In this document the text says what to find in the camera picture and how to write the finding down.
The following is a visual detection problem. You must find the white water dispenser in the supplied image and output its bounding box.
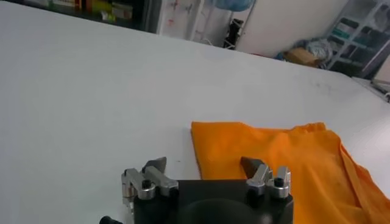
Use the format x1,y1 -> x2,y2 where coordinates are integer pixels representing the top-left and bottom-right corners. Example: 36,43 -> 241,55
157,0 -> 214,42

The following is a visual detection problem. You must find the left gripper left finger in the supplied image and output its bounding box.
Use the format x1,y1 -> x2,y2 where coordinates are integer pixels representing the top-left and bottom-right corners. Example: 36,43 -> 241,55
121,156 -> 180,205

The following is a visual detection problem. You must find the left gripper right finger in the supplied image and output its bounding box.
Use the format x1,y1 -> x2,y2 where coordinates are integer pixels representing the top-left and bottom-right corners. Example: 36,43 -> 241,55
240,156 -> 292,200

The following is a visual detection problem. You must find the grey metal storage shelf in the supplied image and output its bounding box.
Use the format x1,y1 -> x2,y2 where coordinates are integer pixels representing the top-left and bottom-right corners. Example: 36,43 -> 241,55
324,0 -> 390,79

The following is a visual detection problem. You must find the black shelf unit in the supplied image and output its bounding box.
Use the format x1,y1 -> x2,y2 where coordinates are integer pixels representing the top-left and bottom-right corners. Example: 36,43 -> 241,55
0,0 -> 155,32

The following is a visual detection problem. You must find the orange t-shirt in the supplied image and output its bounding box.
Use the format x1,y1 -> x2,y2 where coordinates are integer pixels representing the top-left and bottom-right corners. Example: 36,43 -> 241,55
191,121 -> 390,224

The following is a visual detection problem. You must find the white metal jug rack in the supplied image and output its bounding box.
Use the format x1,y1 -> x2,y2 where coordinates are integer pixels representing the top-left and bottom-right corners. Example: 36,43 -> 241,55
188,0 -> 257,50

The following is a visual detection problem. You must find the grey clothes pile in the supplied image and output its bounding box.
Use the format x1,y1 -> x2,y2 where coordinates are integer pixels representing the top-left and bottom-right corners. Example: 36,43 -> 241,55
304,38 -> 333,61

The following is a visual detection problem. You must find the blue water jug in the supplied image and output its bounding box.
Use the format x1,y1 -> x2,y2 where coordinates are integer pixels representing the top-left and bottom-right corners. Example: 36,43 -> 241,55
213,0 -> 256,12

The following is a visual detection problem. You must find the large cardboard box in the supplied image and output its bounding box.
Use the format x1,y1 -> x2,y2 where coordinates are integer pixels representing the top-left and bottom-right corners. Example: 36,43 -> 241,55
283,47 -> 321,68

